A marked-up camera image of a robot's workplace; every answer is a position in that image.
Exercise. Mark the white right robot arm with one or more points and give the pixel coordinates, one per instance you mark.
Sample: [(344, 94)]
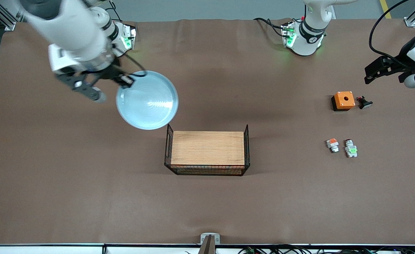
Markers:
[(70, 28)]

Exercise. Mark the wooden board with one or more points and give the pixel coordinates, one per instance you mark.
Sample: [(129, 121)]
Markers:
[(207, 148)]

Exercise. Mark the light blue round plate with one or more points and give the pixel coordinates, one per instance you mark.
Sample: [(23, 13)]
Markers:
[(147, 102)]

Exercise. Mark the red button green contact block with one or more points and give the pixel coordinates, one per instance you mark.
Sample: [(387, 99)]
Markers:
[(351, 150)]

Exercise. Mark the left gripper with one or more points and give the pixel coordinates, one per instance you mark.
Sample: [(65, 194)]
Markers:
[(394, 66)]

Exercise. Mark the aluminium frame profile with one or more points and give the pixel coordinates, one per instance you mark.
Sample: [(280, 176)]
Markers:
[(2, 17)]

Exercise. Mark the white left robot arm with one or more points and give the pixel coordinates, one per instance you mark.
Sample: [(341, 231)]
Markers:
[(311, 33)]

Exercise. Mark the black square push button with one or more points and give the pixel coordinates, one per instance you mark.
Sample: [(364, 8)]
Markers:
[(364, 103)]

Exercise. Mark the orange button enclosure box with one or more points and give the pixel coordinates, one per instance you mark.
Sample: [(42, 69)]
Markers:
[(344, 100)]

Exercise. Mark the white button orange contact block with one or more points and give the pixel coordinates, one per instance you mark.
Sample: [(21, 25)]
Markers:
[(332, 144)]

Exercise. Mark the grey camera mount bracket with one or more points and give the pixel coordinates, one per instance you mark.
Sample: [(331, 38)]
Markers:
[(210, 240)]

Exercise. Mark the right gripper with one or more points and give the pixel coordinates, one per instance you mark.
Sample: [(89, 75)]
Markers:
[(111, 72)]

